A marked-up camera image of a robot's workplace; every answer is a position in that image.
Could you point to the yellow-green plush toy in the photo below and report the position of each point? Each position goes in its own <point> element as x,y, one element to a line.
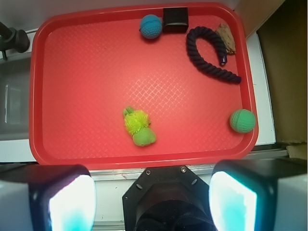
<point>137,124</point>

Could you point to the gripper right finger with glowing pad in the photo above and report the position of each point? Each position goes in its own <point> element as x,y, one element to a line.
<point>259,195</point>

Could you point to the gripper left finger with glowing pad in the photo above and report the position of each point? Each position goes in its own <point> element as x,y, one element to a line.
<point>37,197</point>

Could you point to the black square cup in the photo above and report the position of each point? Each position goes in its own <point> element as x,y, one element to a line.
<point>175,20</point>

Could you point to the brown cardboard box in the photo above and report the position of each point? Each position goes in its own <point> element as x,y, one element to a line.
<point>283,39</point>

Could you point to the dark metal clamp knob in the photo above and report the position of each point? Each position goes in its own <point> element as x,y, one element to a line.
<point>10,38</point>

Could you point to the red plastic tray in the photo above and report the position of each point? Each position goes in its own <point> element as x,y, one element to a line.
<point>87,67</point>

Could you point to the green dimpled ball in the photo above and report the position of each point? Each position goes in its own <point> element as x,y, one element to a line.
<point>242,121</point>

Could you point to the blue dimpled ball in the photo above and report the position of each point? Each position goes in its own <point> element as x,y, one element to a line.
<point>150,26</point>

